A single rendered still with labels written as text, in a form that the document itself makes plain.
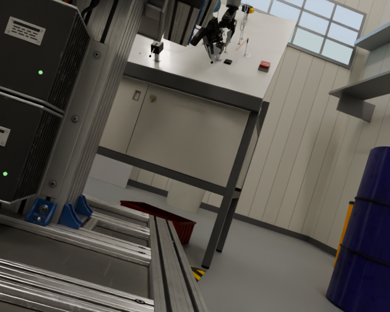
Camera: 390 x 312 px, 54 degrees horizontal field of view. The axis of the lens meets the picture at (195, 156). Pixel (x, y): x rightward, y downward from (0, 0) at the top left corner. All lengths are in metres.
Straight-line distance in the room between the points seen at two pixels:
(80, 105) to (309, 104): 4.97
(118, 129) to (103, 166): 2.55
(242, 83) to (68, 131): 1.28
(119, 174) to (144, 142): 2.59
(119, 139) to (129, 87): 0.28
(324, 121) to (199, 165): 3.98
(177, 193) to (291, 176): 1.94
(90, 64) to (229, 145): 1.16
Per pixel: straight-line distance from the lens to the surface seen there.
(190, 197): 4.19
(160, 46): 2.04
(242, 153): 1.89
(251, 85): 1.99
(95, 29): 0.89
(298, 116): 5.59
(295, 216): 5.61
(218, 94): 1.92
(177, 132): 1.95
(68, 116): 0.86
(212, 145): 1.91
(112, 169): 4.58
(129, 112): 2.05
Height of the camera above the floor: 0.42
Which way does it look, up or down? 2 degrees up
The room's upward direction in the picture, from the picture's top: 18 degrees clockwise
